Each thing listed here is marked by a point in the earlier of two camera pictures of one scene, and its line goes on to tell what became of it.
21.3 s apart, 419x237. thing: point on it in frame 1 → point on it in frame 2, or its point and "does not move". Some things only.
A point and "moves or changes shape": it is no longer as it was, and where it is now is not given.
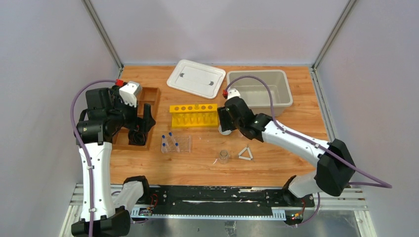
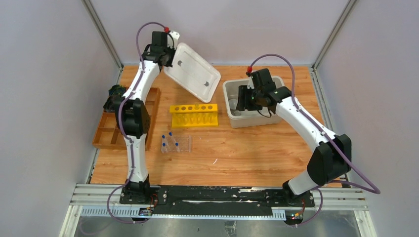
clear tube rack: x=176 y=144 does not move
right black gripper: x=224 y=115 → x=243 y=103
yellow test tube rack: x=194 y=115 does not move
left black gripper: x=141 y=120 → x=169 y=59
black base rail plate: x=223 y=200 does not move
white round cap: x=225 y=133 moves or changes shape
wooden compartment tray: x=150 y=96 does not move
